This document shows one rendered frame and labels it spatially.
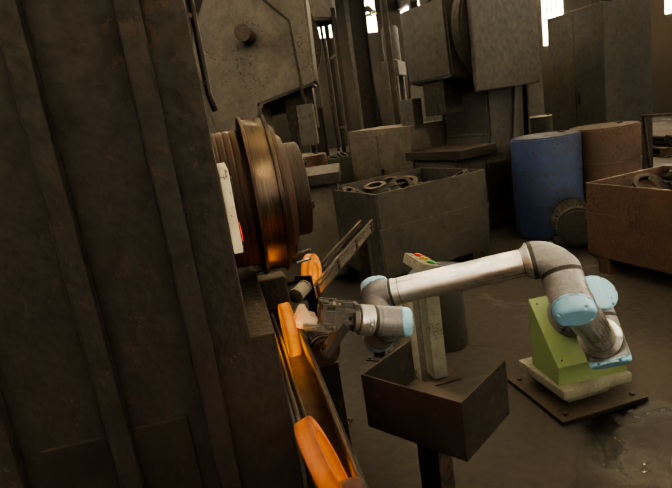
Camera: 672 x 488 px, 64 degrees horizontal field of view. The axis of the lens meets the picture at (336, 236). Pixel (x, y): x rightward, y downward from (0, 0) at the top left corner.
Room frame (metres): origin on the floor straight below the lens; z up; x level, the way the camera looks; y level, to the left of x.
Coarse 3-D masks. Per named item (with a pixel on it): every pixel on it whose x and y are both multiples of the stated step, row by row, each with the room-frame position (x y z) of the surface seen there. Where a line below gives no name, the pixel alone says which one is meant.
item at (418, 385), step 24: (384, 360) 1.20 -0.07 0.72; (408, 360) 1.27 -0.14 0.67; (504, 360) 1.11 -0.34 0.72; (384, 384) 1.10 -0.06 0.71; (408, 384) 1.26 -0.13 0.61; (480, 384) 1.02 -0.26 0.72; (504, 384) 1.10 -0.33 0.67; (384, 408) 1.10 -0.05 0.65; (408, 408) 1.06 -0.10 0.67; (432, 408) 1.01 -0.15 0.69; (456, 408) 0.97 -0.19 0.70; (480, 408) 1.02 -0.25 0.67; (504, 408) 1.09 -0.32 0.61; (408, 432) 1.06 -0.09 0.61; (432, 432) 1.02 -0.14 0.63; (456, 432) 0.98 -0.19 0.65; (480, 432) 1.01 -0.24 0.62; (432, 456) 1.11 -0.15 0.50; (456, 456) 0.98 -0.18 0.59; (432, 480) 1.12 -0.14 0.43
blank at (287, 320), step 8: (280, 304) 1.43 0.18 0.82; (288, 304) 1.42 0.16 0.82; (280, 312) 1.40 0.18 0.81; (288, 312) 1.39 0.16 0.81; (280, 320) 1.47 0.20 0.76; (288, 320) 1.37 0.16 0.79; (288, 328) 1.36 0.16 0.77; (296, 328) 1.36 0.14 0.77; (288, 336) 1.35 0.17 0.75; (296, 336) 1.36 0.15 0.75; (288, 344) 1.35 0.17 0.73; (296, 344) 1.36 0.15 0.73; (288, 352) 1.41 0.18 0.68; (296, 352) 1.37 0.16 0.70
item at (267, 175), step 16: (256, 128) 1.48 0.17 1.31; (256, 144) 1.43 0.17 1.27; (272, 144) 1.42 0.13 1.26; (256, 160) 1.40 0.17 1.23; (272, 160) 1.40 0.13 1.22; (256, 176) 1.38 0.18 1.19; (272, 176) 1.38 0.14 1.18; (272, 192) 1.37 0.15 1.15; (272, 208) 1.37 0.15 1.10; (272, 224) 1.37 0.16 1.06; (288, 224) 1.37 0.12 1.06; (272, 240) 1.39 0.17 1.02; (288, 240) 1.39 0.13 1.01; (272, 256) 1.42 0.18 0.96; (288, 256) 1.42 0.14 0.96
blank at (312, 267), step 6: (312, 258) 2.09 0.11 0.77; (318, 258) 2.15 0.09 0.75; (306, 264) 2.05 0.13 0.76; (312, 264) 2.08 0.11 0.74; (318, 264) 2.14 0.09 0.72; (306, 270) 2.04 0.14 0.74; (312, 270) 2.14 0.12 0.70; (318, 270) 2.13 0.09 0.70; (312, 276) 2.06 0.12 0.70; (318, 276) 2.12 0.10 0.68
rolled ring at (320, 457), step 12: (300, 420) 0.91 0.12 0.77; (312, 420) 0.92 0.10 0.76; (300, 432) 0.86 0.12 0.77; (312, 432) 0.85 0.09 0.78; (300, 444) 0.83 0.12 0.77; (312, 444) 0.83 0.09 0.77; (324, 444) 0.93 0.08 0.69; (312, 456) 0.81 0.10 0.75; (324, 456) 0.81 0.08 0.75; (336, 456) 0.94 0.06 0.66; (312, 468) 0.80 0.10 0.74; (324, 468) 0.80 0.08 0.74; (336, 468) 0.92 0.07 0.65; (324, 480) 0.79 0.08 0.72; (336, 480) 0.79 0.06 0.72
